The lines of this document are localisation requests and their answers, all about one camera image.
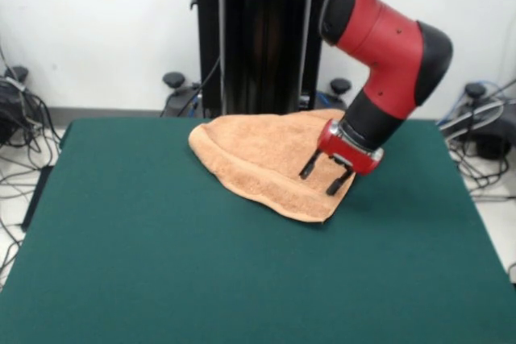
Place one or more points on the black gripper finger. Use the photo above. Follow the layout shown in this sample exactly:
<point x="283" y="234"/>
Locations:
<point x="338" y="185"/>
<point x="309" y="168"/>

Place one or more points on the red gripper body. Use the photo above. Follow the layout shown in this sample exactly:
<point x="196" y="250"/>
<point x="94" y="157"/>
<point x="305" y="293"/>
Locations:
<point x="350" y="154"/>

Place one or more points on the tan terry towel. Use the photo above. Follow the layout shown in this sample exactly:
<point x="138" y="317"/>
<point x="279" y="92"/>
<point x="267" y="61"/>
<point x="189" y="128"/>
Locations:
<point x="258" y="150"/>

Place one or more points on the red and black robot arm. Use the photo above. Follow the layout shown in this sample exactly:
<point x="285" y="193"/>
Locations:
<point x="387" y="46"/>

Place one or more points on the dark green tablecloth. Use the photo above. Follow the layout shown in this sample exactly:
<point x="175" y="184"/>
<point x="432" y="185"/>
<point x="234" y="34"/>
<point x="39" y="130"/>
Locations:
<point x="121" y="259"/>

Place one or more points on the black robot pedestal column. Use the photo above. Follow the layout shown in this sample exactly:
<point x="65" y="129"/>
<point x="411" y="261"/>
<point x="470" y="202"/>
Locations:
<point x="262" y="38"/>

